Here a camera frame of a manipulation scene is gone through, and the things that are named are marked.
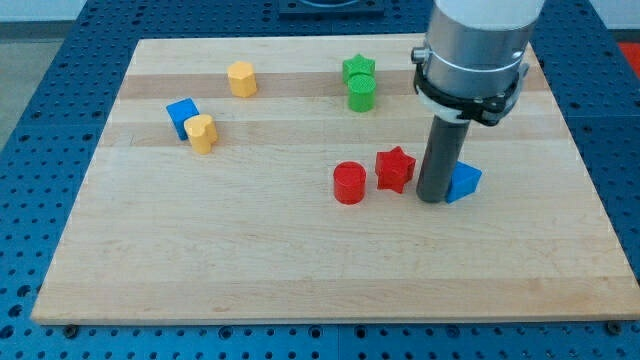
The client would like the red star block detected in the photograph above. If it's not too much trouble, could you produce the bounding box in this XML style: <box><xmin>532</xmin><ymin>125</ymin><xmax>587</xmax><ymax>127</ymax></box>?
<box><xmin>374</xmin><ymin>146</ymin><xmax>416</xmax><ymax>194</ymax></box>

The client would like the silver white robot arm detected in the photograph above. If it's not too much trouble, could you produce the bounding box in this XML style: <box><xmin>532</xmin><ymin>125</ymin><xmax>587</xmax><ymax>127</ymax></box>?
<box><xmin>411</xmin><ymin>0</ymin><xmax>544</xmax><ymax>127</ymax></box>

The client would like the green star block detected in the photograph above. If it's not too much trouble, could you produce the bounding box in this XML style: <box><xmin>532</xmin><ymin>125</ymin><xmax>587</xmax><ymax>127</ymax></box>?
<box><xmin>342</xmin><ymin>54</ymin><xmax>376</xmax><ymax>84</ymax></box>

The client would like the red cylinder block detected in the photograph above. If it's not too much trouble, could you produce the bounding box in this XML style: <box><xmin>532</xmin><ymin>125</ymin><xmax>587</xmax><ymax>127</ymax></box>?
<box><xmin>333</xmin><ymin>161</ymin><xmax>366</xmax><ymax>205</ymax></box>

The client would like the light wooden board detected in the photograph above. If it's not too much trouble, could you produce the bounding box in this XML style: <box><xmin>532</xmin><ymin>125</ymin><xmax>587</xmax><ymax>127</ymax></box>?
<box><xmin>31</xmin><ymin>34</ymin><xmax>639</xmax><ymax>325</ymax></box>

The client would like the green cylinder block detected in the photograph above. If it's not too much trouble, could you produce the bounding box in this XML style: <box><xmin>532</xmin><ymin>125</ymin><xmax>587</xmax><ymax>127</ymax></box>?
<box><xmin>347</xmin><ymin>74</ymin><xmax>377</xmax><ymax>112</ymax></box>

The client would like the yellow hexagon block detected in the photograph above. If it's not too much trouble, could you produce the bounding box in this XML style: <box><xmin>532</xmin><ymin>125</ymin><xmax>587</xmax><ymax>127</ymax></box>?
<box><xmin>227</xmin><ymin>61</ymin><xmax>258</xmax><ymax>98</ymax></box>

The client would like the yellow heart block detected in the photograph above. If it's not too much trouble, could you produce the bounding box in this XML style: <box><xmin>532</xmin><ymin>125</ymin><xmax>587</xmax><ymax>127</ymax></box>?
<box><xmin>184</xmin><ymin>114</ymin><xmax>218</xmax><ymax>155</ymax></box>

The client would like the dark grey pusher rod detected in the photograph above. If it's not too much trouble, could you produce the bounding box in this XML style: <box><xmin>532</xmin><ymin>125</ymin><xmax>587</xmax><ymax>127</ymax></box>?
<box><xmin>416</xmin><ymin>116</ymin><xmax>470</xmax><ymax>203</ymax></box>

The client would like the blue triangle block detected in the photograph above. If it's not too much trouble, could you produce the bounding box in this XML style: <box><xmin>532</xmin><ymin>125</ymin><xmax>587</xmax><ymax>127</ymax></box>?
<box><xmin>445</xmin><ymin>161</ymin><xmax>483</xmax><ymax>203</ymax></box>

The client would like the blue cube block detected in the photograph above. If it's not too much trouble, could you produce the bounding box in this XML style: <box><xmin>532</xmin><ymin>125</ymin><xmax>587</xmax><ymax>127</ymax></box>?
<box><xmin>166</xmin><ymin>98</ymin><xmax>200</xmax><ymax>141</ymax></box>

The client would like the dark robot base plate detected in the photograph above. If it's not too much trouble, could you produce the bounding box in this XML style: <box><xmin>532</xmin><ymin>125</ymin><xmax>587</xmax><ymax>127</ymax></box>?
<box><xmin>276</xmin><ymin>0</ymin><xmax>385</xmax><ymax>18</ymax></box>

